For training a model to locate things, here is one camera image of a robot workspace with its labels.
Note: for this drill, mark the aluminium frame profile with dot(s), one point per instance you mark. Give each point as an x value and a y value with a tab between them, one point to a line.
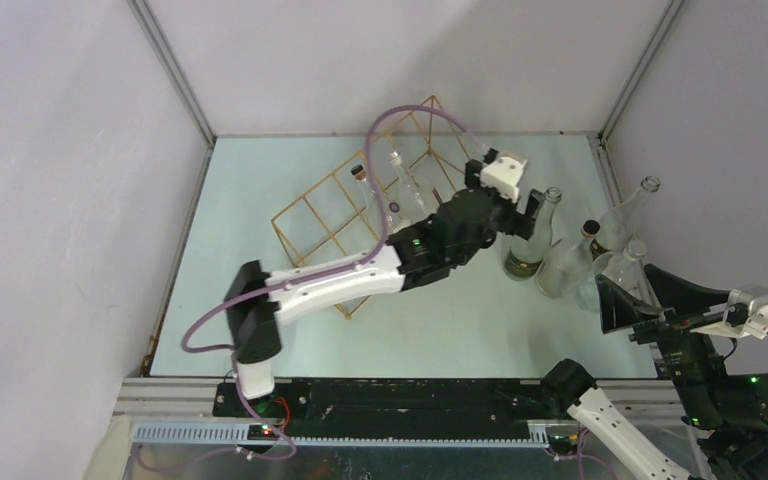
158	40

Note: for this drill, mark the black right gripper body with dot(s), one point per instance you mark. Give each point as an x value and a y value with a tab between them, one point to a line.
674	334

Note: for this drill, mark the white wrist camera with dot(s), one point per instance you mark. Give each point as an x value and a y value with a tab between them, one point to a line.
504	174
745	314

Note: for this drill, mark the right circuit board with leds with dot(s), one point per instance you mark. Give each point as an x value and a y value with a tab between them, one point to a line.
567	445

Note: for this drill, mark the clear bottle silver cap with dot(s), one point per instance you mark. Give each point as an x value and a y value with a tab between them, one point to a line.
415	195

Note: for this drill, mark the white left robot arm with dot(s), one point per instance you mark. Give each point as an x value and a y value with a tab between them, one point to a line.
261	302

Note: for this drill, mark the left circuit board with leds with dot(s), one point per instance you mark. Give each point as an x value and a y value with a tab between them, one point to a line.
263	433

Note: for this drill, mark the gold wire wine rack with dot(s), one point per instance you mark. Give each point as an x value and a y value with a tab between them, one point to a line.
327	221

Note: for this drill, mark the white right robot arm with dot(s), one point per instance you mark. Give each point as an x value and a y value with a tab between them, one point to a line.
731	410

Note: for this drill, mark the greenish bottle black label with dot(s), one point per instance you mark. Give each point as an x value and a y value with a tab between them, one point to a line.
619	224

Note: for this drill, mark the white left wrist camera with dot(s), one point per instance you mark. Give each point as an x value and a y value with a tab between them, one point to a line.
504	174

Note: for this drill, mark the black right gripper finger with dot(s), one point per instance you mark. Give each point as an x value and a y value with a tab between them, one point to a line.
619	310
682	298

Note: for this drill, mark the circuit board with leds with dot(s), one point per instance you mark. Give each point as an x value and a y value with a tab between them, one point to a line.
263	433
567	445

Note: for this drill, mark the squat clear glass bottle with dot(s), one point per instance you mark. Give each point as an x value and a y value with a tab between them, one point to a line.
620	267

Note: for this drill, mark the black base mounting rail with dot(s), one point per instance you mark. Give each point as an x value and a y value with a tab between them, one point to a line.
407	409

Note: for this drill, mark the clear bottle black cap front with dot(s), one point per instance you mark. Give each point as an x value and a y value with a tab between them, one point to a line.
567	262

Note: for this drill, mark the clear bottle black gold label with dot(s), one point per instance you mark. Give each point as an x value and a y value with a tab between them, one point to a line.
524	257

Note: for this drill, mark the clear bottle black cap white label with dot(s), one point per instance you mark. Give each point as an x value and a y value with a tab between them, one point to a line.
383	214

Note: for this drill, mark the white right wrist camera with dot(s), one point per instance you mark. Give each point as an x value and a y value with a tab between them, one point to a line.
745	314

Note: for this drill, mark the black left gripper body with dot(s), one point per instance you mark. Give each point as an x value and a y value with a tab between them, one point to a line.
501	214

